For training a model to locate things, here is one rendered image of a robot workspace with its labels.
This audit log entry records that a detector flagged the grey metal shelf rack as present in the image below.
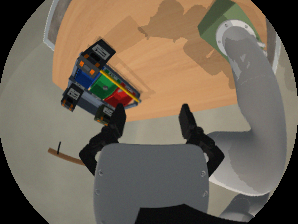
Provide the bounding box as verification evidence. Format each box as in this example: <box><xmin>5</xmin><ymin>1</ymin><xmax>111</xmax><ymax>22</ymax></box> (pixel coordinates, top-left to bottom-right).
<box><xmin>62</xmin><ymin>51</ymin><xmax>142</xmax><ymax>116</ymax></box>

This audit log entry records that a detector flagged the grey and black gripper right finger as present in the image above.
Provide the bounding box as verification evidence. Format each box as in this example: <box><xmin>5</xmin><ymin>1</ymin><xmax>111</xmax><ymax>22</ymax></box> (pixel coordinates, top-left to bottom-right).
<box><xmin>179</xmin><ymin>104</ymin><xmax>225</xmax><ymax>177</ymax></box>

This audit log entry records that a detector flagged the green open bin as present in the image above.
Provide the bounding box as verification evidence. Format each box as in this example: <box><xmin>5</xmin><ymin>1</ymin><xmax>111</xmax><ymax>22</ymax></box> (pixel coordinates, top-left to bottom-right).
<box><xmin>89</xmin><ymin>69</ymin><xmax>121</xmax><ymax>99</ymax></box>

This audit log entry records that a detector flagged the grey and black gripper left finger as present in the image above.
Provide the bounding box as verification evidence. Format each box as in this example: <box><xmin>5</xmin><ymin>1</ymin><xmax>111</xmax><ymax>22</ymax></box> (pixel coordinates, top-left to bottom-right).
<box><xmin>79</xmin><ymin>103</ymin><xmax>126</xmax><ymax>176</ymax></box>

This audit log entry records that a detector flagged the blue open bin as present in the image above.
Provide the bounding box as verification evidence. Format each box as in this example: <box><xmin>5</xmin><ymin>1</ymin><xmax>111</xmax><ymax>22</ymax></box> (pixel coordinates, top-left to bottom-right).
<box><xmin>75</xmin><ymin>69</ymin><xmax>101</xmax><ymax>89</ymax></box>

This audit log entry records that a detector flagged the red bin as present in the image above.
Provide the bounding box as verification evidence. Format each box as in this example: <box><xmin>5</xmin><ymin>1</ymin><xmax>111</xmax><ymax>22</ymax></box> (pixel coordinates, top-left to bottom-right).
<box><xmin>104</xmin><ymin>82</ymin><xmax>136</xmax><ymax>108</ymax></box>

